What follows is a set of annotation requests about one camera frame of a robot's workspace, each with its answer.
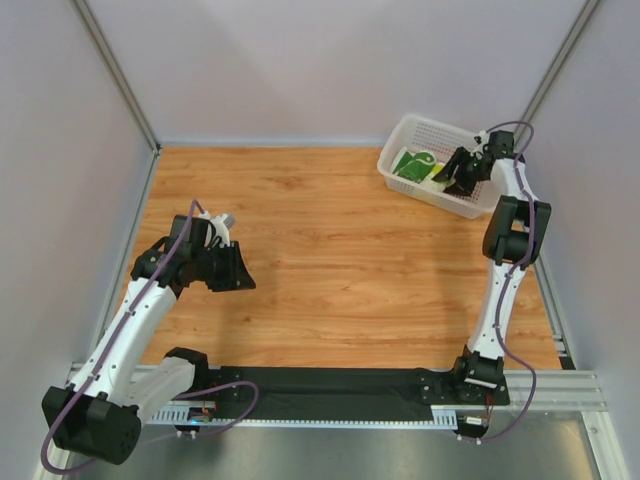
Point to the green cream patterned towel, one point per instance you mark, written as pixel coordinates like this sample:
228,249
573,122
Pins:
414,167

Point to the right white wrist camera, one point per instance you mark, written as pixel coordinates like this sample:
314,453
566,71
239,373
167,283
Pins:
482,140

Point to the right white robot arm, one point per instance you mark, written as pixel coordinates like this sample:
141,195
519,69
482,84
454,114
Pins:
512,243

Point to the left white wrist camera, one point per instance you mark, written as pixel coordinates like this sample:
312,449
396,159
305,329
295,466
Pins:
218,229

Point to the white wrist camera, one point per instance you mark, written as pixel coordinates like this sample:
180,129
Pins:
218,229
482,140

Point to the white perforated plastic basket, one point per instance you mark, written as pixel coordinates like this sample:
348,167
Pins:
440,160

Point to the aluminium front rail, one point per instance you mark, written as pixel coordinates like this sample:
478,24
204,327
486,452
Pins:
556,390

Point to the right aluminium frame post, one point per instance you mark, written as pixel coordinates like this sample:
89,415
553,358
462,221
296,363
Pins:
578,27

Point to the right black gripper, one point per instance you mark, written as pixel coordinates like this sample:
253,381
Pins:
470,167

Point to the slotted grey cable duct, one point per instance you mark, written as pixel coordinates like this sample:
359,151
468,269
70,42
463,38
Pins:
185,415

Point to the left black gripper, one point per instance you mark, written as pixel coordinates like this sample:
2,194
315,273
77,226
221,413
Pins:
228,267

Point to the yellow lime patterned towel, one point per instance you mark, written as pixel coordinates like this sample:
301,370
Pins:
440,177

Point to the left aluminium frame post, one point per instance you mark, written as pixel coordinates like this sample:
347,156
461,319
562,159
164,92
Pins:
98,38

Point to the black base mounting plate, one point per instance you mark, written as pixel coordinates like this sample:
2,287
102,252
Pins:
355,393

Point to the aluminium frame post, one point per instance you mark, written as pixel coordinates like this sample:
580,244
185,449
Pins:
578,27
98,38

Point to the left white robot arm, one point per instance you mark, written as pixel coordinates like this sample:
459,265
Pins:
101,411

